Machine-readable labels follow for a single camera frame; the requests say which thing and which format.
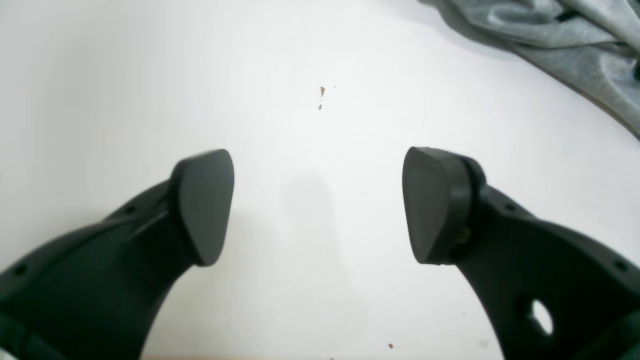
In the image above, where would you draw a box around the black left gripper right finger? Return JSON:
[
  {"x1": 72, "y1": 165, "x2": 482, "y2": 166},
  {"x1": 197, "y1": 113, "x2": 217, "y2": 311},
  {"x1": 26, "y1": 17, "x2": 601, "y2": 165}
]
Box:
[{"x1": 402, "y1": 146, "x2": 489, "y2": 265}]

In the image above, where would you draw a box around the grey Hugging Face T-shirt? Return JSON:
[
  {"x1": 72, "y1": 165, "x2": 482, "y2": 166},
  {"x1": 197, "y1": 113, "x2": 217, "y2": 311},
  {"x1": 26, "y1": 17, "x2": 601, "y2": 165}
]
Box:
[{"x1": 423, "y1": 0, "x2": 640, "y2": 138}]

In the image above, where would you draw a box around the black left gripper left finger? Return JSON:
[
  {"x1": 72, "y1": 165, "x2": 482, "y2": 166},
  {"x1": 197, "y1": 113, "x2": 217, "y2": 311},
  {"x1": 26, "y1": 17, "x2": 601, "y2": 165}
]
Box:
[{"x1": 170, "y1": 149, "x2": 234, "y2": 267}]

